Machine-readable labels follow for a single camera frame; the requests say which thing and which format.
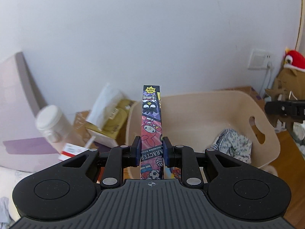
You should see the white bedding pile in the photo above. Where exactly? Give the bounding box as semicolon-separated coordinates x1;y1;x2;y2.
1;167;31;228

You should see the brown plush toy red hat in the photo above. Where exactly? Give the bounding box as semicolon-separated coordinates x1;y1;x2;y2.
265;48;305;134

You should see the white thermos bottle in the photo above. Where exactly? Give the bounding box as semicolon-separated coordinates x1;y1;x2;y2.
35;105;73;152

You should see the beige plastic storage bin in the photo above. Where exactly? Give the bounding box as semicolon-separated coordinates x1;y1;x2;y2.
124;90;281;181

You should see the white power cable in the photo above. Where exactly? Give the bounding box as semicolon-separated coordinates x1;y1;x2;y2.
262;61;274;96

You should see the red milk carton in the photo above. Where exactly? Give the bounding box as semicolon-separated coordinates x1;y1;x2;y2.
58;136;96;161

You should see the purple white board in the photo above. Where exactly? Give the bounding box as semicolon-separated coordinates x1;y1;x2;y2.
1;52;59;172

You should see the blue cartoon tissue pack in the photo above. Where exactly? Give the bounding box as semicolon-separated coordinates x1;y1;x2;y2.
164;166;181;180

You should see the white wall socket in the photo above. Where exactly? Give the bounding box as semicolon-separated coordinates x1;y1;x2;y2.
248;49;274;70

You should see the yellow tissue box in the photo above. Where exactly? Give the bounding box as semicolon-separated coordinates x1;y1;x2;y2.
85;84;135;148

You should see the long cartoon sticker box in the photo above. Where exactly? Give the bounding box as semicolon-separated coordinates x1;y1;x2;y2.
140;85;163;179

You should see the blue floral cloth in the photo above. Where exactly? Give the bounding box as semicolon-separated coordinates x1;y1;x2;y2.
211;128;252;164

